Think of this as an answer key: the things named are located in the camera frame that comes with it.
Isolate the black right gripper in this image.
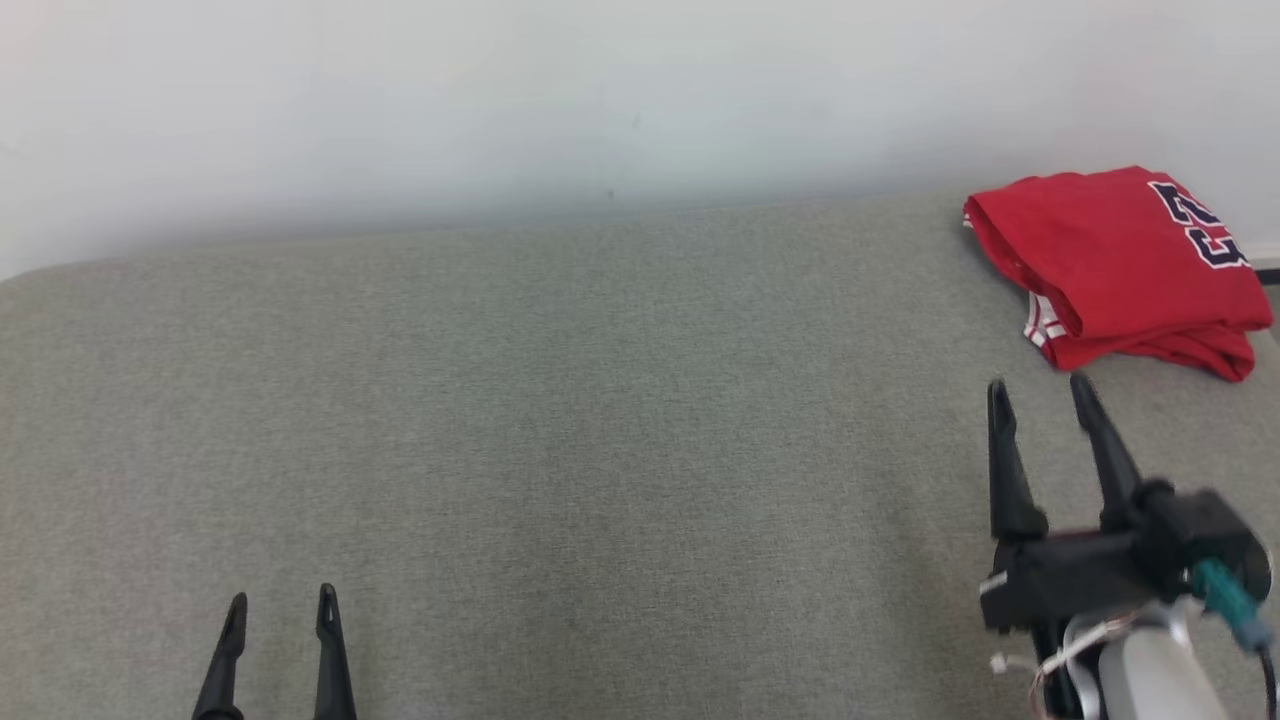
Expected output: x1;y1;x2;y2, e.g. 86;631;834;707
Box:
979;372;1172;636

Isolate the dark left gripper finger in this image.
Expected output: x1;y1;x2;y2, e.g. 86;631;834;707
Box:
192;592;250;720
313;583;359;720

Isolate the red jersey with striped trim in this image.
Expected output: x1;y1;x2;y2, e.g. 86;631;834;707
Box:
963;165;1276;373

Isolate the grey fabric sofa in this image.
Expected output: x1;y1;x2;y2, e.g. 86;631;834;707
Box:
0;190;1280;720

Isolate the thin white red wire bundle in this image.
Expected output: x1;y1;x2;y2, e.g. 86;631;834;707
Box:
988;610;1143;720

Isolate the teal right camera connector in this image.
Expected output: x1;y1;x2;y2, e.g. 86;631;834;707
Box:
1190;560;1272;653

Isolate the black right camera cable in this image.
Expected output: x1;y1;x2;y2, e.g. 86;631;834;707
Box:
1254;640;1280;720

